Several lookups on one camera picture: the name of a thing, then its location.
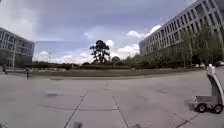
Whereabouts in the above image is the low green hedge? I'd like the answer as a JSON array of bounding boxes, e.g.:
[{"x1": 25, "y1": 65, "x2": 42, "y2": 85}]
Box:
[{"x1": 33, "y1": 62, "x2": 174, "y2": 71}]

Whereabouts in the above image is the row of trees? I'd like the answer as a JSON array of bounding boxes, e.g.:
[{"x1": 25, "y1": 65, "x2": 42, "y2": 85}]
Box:
[{"x1": 146, "y1": 28, "x2": 224, "y2": 69}]

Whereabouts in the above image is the large grey office building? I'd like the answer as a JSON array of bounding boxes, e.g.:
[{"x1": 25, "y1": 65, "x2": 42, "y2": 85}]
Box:
[{"x1": 138, "y1": 0, "x2": 224, "y2": 58}]

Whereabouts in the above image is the grey glass-fronted building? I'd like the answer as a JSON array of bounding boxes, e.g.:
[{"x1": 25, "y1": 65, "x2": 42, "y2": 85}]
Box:
[{"x1": 0, "y1": 27, "x2": 36, "y2": 68}]

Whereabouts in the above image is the person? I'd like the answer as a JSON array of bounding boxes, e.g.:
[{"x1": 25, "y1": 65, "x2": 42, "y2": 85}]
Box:
[
  {"x1": 2, "y1": 65, "x2": 8, "y2": 76},
  {"x1": 25, "y1": 67, "x2": 31, "y2": 80}
]

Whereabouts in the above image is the low concrete planter wall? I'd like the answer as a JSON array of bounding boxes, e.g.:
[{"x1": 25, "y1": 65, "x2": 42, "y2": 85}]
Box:
[{"x1": 31, "y1": 67, "x2": 204, "y2": 78}]

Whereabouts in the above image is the small white wheeled robot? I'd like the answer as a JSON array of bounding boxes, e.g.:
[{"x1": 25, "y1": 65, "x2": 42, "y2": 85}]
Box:
[{"x1": 190, "y1": 64, "x2": 224, "y2": 115}]

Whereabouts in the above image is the light pole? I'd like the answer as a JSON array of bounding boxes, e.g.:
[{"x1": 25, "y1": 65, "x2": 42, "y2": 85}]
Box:
[{"x1": 12, "y1": 41, "x2": 17, "y2": 69}]

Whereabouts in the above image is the tall dark tree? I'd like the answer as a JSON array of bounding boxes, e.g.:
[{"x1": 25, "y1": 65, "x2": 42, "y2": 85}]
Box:
[{"x1": 88, "y1": 39, "x2": 111, "y2": 65}]

